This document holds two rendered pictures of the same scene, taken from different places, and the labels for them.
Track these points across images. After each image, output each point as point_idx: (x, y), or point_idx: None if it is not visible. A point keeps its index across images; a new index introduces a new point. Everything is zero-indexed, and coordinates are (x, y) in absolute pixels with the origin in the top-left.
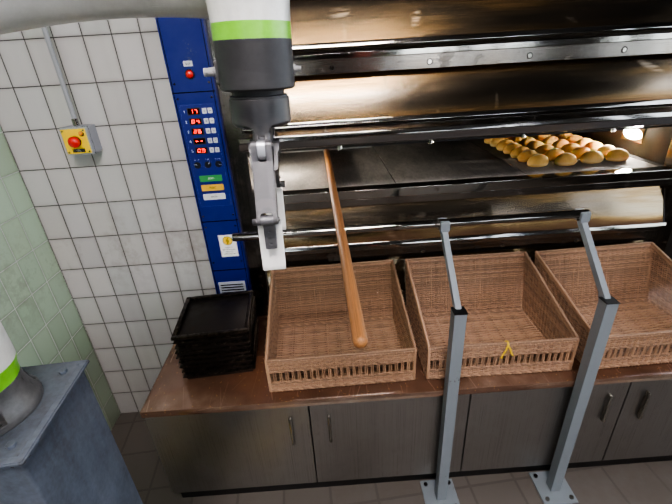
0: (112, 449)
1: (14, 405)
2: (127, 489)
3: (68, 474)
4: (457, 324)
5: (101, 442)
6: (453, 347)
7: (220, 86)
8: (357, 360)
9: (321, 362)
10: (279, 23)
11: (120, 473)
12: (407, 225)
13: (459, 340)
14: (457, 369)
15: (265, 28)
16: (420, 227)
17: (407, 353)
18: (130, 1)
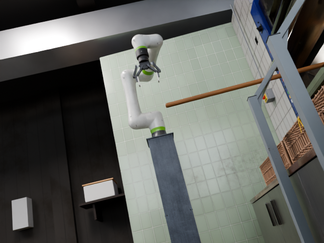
0: (176, 159)
1: (156, 134)
2: (179, 175)
3: (158, 151)
4: (249, 106)
5: (172, 154)
6: (256, 124)
7: None
8: None
9: (268, 163)
10: (136, 48)
11: (177, 168)
12: (271, 64)
13: (254, 117)
14: (264, 141)
15: (135, 50)
16: (273, 61)
17: (281, 146)
18: (149, 55)
